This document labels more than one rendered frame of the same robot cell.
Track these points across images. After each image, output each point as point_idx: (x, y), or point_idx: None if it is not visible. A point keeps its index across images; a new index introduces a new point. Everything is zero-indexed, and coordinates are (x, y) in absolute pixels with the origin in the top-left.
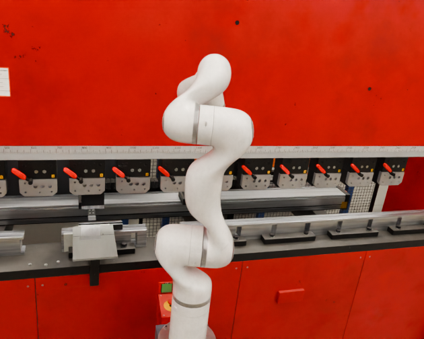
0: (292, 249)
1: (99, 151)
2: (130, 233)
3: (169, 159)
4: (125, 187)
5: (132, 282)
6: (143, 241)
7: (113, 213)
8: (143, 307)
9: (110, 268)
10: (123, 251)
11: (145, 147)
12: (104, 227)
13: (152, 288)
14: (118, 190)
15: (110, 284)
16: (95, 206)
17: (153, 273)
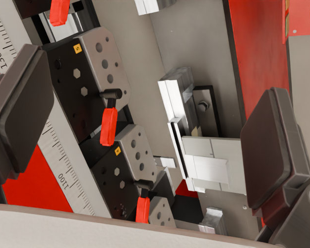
0: None
1: None
2: (185, 103)
3: (70, 125)
4: (148, 170)
5: (247, 72)
6: (188, 75)
7: (124, 116)
8: (256, 38)
9: (243, 116)
10: (214, 105)
11: (75, 204)
12: (189, 149)
13: (247, 35)
14: (155, 177)
15: (251, 102)
16: (169, 179)
17: (238, 46)
